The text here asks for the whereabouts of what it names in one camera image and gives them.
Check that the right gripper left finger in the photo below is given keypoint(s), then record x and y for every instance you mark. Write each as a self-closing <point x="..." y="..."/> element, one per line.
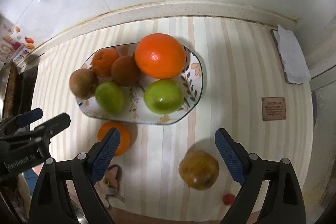
<point x="51" y="202"/>

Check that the white folded cloth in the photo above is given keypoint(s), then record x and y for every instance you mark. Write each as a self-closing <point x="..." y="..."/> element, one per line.
<point x="291" y="56"/>

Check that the left green apple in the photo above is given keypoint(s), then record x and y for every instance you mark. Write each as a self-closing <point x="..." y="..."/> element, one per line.
<point x="110" y="98"/>

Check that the right green apple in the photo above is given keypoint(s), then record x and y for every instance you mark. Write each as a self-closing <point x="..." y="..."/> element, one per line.
<point x="163" y="97"/>

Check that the large orange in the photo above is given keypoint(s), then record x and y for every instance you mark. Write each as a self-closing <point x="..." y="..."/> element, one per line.
<point x="160" y="56"/>

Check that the steel pan with lid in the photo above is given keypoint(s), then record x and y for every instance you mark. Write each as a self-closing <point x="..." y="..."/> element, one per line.
<point x="9" y="79"/>

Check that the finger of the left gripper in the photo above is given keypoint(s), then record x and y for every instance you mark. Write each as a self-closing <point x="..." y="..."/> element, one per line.
<point x="47" y="130"/>
<point x="12" y="124"/>

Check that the red-green apple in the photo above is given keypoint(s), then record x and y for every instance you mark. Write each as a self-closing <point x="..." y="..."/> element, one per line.
<point x="83" y="83"/>

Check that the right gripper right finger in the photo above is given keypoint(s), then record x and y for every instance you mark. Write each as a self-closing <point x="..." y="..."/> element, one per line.
<point x="283" y="202"/>

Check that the small mandarin orange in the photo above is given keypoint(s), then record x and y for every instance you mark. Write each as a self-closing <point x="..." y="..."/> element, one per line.
<point x="102" y="62"/>

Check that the colourful fruit wall sticker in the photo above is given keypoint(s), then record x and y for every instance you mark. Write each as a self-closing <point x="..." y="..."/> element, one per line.
<point x="16" y="42"/>

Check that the green apple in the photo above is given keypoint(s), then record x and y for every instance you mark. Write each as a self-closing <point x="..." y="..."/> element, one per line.
<point x="163" y="97"/>
<point x="110" y="98"/>

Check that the black induction cooktop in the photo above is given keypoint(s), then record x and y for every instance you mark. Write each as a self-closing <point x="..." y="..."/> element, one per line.
<point x="24" y="84"/>

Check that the dark brown round fruit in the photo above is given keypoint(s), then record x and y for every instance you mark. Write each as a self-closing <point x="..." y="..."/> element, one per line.
<point x="125" y="72"/>

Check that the dark red-brown apple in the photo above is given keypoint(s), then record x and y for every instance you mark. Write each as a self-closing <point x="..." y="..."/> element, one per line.
<point x="199" y="170"/>

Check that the small red cherry tomato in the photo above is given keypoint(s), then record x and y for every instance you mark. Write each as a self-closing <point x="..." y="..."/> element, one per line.
<point x="228" y="199"/>

